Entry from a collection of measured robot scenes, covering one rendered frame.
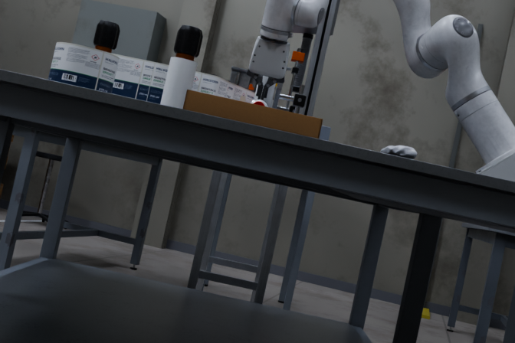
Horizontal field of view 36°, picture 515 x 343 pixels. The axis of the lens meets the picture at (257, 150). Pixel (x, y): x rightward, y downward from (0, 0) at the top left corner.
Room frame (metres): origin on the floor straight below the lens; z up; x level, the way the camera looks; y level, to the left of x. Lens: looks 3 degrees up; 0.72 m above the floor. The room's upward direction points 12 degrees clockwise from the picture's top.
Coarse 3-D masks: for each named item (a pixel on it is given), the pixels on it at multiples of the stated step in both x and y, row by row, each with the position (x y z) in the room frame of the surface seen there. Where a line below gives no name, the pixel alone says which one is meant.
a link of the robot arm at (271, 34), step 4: (264, 28) 2.10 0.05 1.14; (268, 28) 2.09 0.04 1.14; (260, 32) 2.12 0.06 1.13; (264, 32) 2.10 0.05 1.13; (268, 32) 2.09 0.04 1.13; (272, 32) 2.09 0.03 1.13; (276, 32) 2.09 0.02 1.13; (280, 32) 2.09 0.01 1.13; (284, 32) 2.09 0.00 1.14; (288, 32) 2.10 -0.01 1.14; (264, 36) 2.10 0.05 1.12; (268, 36) 2.09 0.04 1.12; (272, 36) 2.09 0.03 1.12; (276, 36) 2.09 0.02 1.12; (280, 36) 2.09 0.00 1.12; (284, 36) 2.10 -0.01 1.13; (288, 36) 2.11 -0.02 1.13; (276, 40) 2.10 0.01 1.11; (280, 40) 2.10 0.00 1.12; (284, 40) 2.10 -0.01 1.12
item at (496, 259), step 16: (464, 224) 5.44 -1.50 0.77; (464, 240) 5.72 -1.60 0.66; (496, 240) 3.66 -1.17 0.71; (512, 240) 3.66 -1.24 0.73; (464, 256) 5.68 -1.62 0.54; (496, 256) 3.66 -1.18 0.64; (464, 272) 5.68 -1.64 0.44; (496, 272) 3.66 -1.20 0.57; (496, 288) 3.65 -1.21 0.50; (448, 320) 5.69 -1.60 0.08; (480, 320) 3.66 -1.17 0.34; (480, 336) 3.66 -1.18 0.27
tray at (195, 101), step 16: (192, 96) 1.47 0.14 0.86; (208, 96) 1.47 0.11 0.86; (208, 112) 1.47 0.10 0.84; (224, 112) 1.47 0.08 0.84; (240, 112) 1.47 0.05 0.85; (256, 112) 1.47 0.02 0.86; (272, 112) 1.47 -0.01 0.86; (288, 112) 1.47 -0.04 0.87; (272, 128) 1.47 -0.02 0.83; (288, 128) 1.47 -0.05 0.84; (304, 128) 1.47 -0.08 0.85; (320, 128) 1.47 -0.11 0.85
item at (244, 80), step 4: (232, 72) 3.03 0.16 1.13; (236, 72) 3.03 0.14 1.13; (240, 72) 2.99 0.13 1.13; (232, 76) 3.03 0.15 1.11; (236, 76) 2.99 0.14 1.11; (240, 76) 2.99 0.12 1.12; (244, 76) 3.03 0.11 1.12; (248, 76) 3.03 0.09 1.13; (232, 80) 3.03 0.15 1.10; (236, 80) 2.99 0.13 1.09; (240, 80) 3.03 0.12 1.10; (244, 80) 3.03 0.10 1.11; (248, 80) 3.03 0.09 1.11; (252, 80) 3.10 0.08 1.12; (236, 84) 2.99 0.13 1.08; (240, 84) 3.03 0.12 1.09; (244, 84) 3.03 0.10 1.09; (248, 84) 3.03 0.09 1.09; (252, 84) 3.10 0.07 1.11; (256, 84) 3.07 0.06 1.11
